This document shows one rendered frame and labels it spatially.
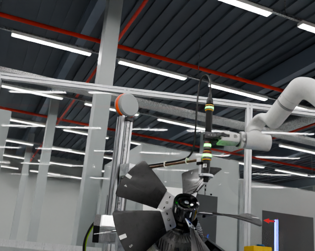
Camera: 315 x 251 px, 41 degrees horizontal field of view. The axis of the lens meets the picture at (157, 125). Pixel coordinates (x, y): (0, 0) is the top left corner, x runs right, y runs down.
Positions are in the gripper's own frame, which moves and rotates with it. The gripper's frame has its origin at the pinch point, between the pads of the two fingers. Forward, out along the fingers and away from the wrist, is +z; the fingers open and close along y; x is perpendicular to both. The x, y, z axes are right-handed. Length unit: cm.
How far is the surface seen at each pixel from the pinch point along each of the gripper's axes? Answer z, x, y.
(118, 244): 38, -55, 3
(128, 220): 35, -45, -12
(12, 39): 345, 446, 809
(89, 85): 67, 48, 70
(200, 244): 5, -52, -16
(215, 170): -7.6, -13.7, 12.6
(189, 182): 4.9, -20.5, 16.0
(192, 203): 7.0, -34.5, -5.8
